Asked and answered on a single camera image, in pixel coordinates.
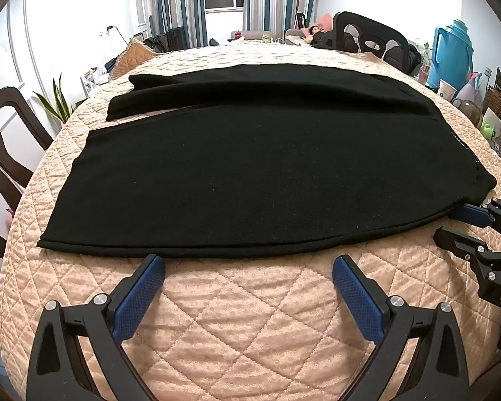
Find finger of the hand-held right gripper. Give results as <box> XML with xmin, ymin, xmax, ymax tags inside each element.
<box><xmin>449</xmin><ymin>198</ymin><xmax>501</xmax><ymax>252</ymax></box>
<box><xmin>433</xmin><ymin>226</ymin><xmax>501</xmax><ymax>314</ymax></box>

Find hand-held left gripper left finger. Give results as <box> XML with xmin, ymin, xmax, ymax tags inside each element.
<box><xmin>26</xmin><ymin>254</ymin><xmax>166</xmax><ymax>401</ymax></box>

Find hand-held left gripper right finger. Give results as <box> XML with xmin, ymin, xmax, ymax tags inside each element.
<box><xmin>332</xmin><ymin>255</ymin><xmax>470</xmax><ymax>401</ymax></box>

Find black pants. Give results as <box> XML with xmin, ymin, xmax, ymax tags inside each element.
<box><xmin>37</xmin><ymin>62</ymin><xmax>497</xmax><ymax>258</ymax></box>

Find glass jar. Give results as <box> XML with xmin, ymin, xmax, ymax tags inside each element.
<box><xmin>451</xmin><ymin>98</ymin><xmax>483</xmax><ymax>128</ymax></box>

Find peach quilted blanket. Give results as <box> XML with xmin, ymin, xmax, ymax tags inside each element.
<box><xmin>0</xmin><ymin>44</ymin><xmax>501</xmax><ymax>401</ymax></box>

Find wicker basket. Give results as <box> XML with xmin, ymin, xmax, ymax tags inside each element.
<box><xmin>482</xmin><ymin>88</ymin><xmax>501</xmax><ymax>120</ymax></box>

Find pink bottle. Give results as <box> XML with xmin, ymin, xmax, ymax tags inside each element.
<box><xmin>457</xmin><ymin>73</ymin><xmax>481</xmax><ymax>101</ymax></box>

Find white paper cup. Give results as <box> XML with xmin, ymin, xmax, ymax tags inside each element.
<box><xmin>438</xmin><ymin>79</ymin><xmax>458</xmax><ymax>100</ymax></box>

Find blue thermos jug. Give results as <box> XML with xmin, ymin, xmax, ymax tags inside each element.
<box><xmin>426</xmin><ymin>19</ymin><xmax>474</xmax><ymax>93</ymax></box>

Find dark wooden chair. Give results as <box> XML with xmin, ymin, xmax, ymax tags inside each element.
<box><xmin>0</xmin><ymin>87</ymin><xmax>54</xmax><ymax>260</ymax></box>
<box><xmin>332</xmin><ymin>11</ymin><xmax>410</xmax><ymax>70</ymax></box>

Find green potted plant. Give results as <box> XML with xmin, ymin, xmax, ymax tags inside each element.
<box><xmin>33</xmin><ymin>73</ymin><xmax>73</xmax><ymax>124</ymax></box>

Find peach quilted cushion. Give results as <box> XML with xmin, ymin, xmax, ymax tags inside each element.
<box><xmin>109</xmin><ymin>37</ymin><xmax>157</xmax><ymax>82</ymax></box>

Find black bag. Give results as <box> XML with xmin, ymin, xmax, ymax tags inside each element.
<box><xmin>144</xmin><ymin>33</ymin><xmax>170</xmax><ymax>53</ymax></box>

